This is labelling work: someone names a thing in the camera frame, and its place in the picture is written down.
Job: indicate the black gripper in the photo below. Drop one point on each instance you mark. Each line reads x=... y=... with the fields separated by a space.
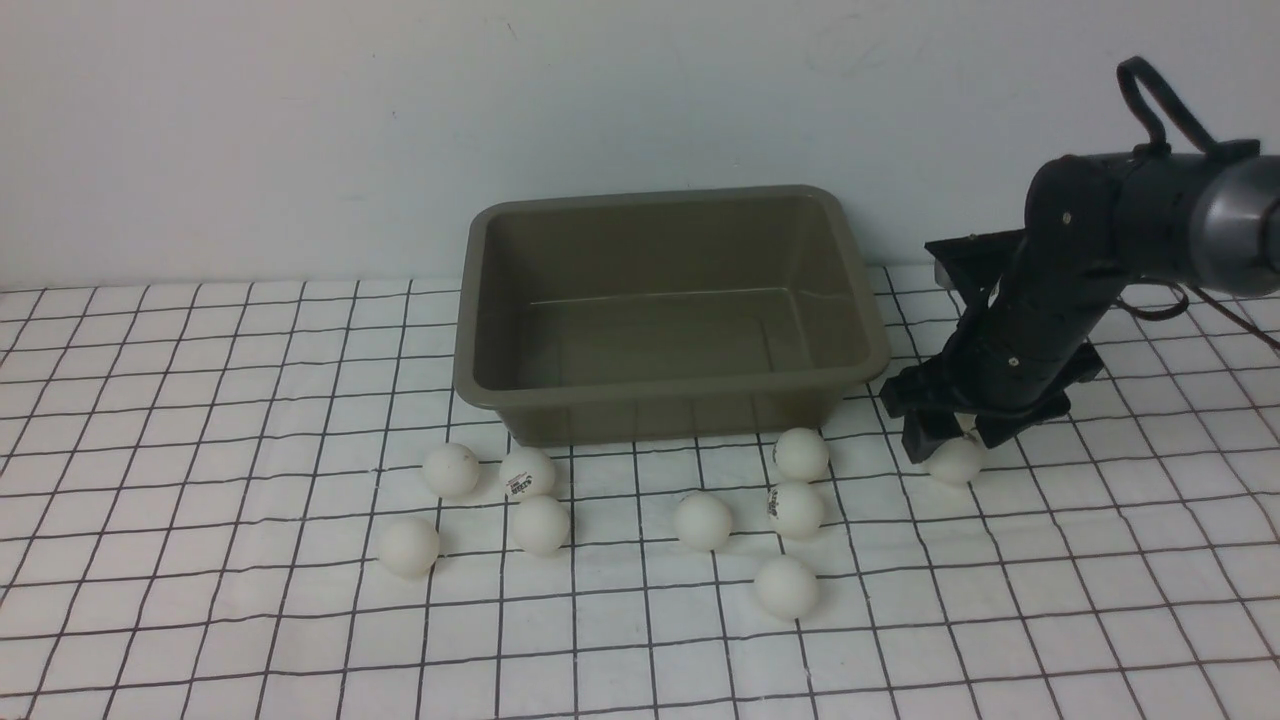
x=1008 y=363

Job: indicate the white ball with small logo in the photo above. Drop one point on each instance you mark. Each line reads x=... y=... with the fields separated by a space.
x=958 y=461

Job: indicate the white ball with side logo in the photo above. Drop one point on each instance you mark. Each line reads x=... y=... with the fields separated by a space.
x=801 y=454

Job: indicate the white ball with red-black logo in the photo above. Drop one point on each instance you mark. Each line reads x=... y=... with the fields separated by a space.
x=795 y=510

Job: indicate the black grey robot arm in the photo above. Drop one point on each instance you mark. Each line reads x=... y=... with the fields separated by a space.
x=1093 y=226

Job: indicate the plain white ping-pong ball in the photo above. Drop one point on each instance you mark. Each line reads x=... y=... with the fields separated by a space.
x=451 y=470

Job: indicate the olive green plastic bin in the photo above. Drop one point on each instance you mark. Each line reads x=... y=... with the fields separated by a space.
x=637 y=316

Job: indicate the white ball with black logo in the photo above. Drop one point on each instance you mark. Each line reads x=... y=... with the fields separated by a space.
x=527 y=472

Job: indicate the white black-grid tablecloth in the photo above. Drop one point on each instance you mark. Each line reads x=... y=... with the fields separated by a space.
x=195 y=479

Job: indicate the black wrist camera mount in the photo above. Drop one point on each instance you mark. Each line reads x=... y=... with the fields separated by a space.
x=972 y=265

